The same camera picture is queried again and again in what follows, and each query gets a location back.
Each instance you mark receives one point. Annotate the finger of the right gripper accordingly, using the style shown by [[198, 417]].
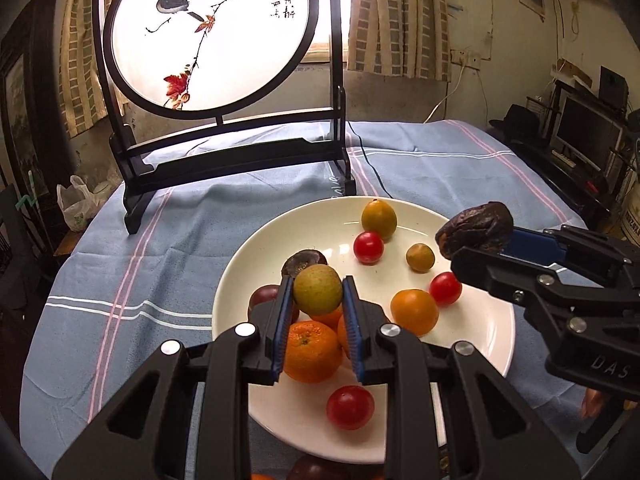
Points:
[[537, 289], [601, 258]]

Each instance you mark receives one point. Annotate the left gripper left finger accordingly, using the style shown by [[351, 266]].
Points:
[[143, 430]]

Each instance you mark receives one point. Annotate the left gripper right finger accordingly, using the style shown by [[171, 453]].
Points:
[[491, 432]]

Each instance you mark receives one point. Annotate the brown wrinkled date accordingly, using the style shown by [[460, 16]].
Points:
[[486, 227]]

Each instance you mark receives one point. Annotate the orange cherry tomato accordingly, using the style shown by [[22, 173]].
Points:
[[415, 310]]

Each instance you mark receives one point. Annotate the red cherry tomato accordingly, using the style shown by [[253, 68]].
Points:
[[368, 247], [350, 407]]

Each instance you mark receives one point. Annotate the large orange mandarin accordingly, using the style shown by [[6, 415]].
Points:
[[313, 353]]

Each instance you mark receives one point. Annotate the dark purple plum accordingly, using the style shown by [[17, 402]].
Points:
[[266, 293]]

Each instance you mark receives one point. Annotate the yellow green small fruit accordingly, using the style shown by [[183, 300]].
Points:
[[379, 217]]

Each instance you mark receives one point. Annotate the brown water chestnut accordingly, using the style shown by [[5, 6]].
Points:
[[301, 260]]

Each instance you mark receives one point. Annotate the small orange kumquat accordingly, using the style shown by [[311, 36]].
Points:
[[330, 319]]

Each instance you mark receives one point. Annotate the person right hand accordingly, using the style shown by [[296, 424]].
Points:
[[592, 403]]

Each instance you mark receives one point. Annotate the computer monitor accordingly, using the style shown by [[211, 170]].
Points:
[[583, 132]]

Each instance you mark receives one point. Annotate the blue striped tablecloth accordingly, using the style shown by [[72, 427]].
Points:
[[120, 295]]

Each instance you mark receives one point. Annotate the black hat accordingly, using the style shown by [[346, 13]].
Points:
[[519, 124]]

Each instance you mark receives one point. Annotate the white ceramic plate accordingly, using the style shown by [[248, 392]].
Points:
[[295, 412]]

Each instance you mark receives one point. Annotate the white plastic bag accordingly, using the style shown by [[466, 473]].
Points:
[[79, 205]]

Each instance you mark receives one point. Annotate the right checkered curtain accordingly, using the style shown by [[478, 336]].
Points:
[[399, 38]]

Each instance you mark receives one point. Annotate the checkered curtain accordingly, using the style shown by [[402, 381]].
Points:
[[79, 89], [399, 38]]

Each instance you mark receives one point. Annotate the dark framed painting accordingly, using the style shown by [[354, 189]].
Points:
[[31, 122]]

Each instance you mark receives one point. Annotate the left checkered curtain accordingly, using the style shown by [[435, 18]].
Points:
[[79, 89]]

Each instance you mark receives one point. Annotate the bird painting screen stand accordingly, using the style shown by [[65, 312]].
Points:
[[176, 71]]

